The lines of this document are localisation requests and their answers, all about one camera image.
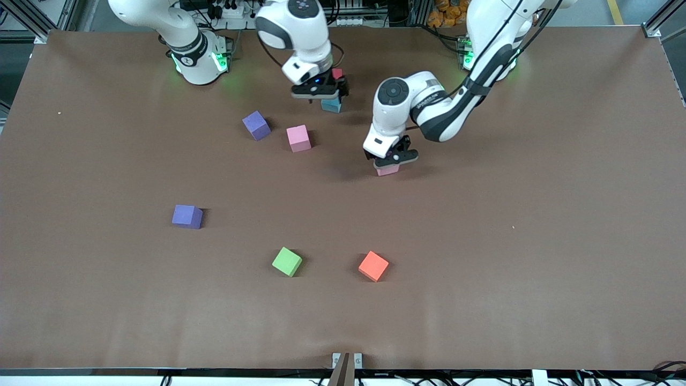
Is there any pile of orange objects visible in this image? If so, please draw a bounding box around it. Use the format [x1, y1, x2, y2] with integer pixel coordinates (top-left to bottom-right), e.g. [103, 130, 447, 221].
[427, 0, 473, 28]

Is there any aluminium frame corner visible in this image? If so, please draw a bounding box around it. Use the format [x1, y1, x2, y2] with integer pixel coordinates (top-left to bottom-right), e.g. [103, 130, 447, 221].
[0, 0, 76, 44]
[642, 0, 686, 105]

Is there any black cable bundle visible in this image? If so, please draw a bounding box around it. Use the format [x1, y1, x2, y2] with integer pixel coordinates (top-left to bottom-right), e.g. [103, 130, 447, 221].
[568, 360, 686, 386]

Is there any green foam cube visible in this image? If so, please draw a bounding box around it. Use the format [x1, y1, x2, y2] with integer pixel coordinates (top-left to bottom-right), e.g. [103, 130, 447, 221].
[272, 247, 303, 278]

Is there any orange foam cube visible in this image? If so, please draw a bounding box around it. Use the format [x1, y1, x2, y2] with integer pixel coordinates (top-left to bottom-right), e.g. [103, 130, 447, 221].
[358, 250, 390, 283]

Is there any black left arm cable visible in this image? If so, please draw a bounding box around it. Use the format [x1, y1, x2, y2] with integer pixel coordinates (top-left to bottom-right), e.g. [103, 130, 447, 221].
[413, 0, 564, 132]

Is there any purple foam cube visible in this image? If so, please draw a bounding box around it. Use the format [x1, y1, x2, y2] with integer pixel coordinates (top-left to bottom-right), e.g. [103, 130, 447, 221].
[242, 110, 271, 142]
[171, 204, 204, 230]

